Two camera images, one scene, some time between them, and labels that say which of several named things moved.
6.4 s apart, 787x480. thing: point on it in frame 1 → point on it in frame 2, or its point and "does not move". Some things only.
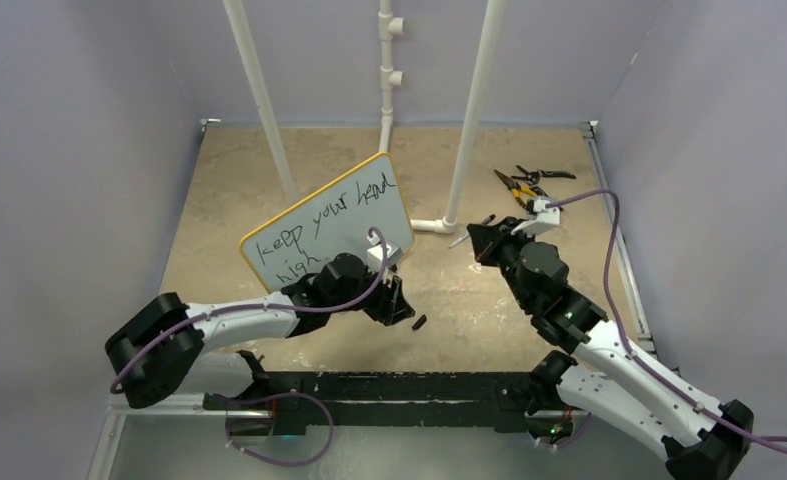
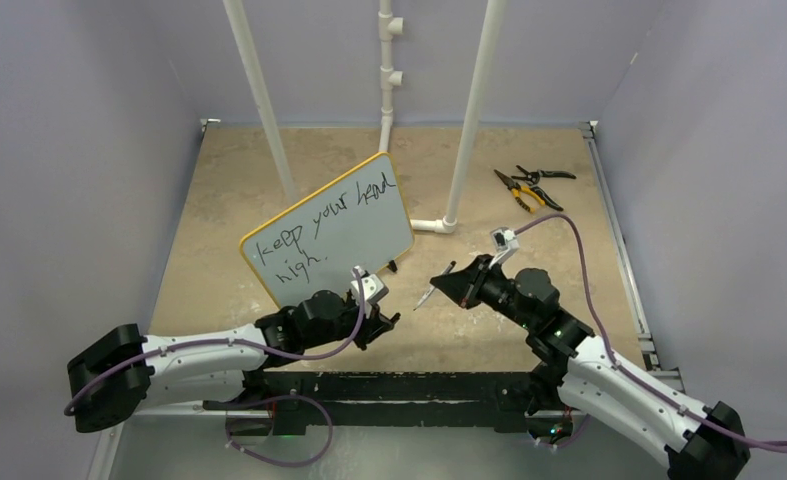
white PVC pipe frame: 389,78 does not move
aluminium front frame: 174,437 does not move
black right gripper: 488,239 → 464,286
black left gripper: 390,305 → 371,326
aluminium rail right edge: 647,345 does not move
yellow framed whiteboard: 335,220 does not move
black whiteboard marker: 486,221 → 431,288
